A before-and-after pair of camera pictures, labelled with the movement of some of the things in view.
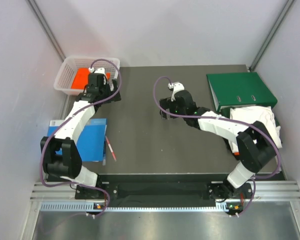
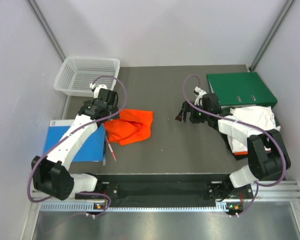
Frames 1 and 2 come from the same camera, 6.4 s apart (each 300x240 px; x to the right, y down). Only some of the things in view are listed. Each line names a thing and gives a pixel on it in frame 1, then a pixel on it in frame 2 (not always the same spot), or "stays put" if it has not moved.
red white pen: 111,149 stays put
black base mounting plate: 164,190 stays put
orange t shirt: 81,79 to 133,125
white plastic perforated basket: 63,82 stays put
